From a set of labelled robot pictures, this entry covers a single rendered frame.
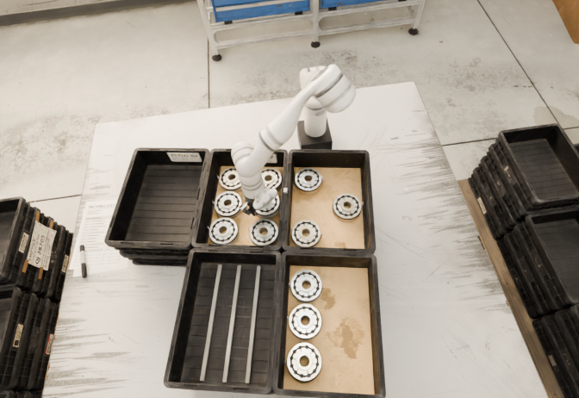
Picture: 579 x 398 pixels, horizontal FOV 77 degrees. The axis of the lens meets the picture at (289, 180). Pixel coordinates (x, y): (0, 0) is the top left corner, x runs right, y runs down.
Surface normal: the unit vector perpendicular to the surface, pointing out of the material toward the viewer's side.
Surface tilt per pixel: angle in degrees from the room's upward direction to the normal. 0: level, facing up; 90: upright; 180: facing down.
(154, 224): 0
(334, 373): 0
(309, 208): 0
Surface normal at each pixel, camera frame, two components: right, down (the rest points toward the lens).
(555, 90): -0.06, -0.51
